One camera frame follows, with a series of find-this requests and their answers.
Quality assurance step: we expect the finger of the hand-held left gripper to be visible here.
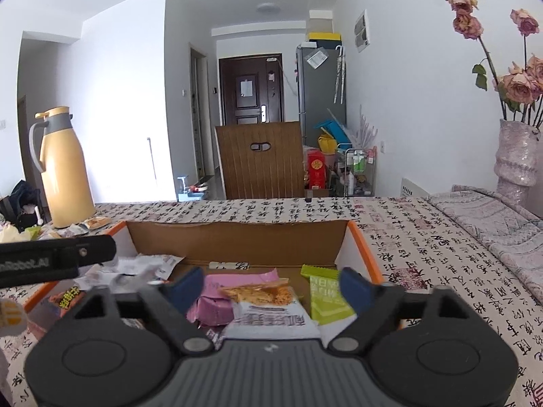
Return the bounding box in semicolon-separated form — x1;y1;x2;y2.
77;234;118;266

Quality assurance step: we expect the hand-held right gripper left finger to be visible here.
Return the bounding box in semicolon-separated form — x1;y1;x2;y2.
63;266;215;357

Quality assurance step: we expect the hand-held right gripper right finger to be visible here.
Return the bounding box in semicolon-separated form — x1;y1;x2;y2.
329;267;479;357

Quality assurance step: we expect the large grey-white snack packet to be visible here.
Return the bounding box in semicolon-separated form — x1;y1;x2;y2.
74;265;142;292

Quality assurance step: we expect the pink snack packet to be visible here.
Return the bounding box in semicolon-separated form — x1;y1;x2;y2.
186;269;290;328

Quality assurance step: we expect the red snack bag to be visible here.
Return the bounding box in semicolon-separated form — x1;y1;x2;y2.
48;286;92;311

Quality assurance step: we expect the red cardboard box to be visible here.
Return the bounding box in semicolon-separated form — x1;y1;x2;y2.
23;219;386;340

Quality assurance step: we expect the grey-white noodle snack packet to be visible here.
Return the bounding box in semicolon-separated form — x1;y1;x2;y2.
218;282;321;341

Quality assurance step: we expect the black bag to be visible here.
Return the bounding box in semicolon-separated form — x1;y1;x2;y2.
0;180;44;232

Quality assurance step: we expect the yellow thermos jug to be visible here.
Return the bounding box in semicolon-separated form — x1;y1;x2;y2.
29;106;96;229

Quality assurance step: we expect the metal rack cart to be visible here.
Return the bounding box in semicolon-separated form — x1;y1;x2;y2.
337;146;378;198

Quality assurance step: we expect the red gift box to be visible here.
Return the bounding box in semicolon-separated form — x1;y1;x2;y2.
306;148;329;191

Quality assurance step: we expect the brown wooden chair back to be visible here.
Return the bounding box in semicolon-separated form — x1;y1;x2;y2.
215;121;306;200

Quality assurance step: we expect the grey patterned cloth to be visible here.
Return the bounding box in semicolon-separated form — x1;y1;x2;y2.
428;184;543;307

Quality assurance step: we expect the blue plastic item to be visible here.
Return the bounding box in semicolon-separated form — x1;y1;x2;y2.
314;119;354;145

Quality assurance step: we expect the pale dried plant bunch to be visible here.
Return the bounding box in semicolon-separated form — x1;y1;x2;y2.
352;106;378;149

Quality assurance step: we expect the grey side door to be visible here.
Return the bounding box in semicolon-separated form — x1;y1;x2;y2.
189;44;211;179

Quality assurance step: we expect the grey refrigerator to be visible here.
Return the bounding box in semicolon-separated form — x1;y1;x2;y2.
296;42;347;137

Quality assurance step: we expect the pink textured vase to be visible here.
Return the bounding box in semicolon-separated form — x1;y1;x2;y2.
494;119;540;218

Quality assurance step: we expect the dark brown entrance door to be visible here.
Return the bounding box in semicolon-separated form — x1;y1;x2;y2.
219;54;284;127

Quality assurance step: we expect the white folded umbrella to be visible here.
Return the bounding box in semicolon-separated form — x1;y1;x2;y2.
334;45;347;105

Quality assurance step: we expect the paper sheet on refrigerator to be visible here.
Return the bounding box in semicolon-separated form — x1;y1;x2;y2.
306;49;330;70

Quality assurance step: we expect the dried pink rose bouquet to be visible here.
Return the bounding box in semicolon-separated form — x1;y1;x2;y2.
445;0;543;130

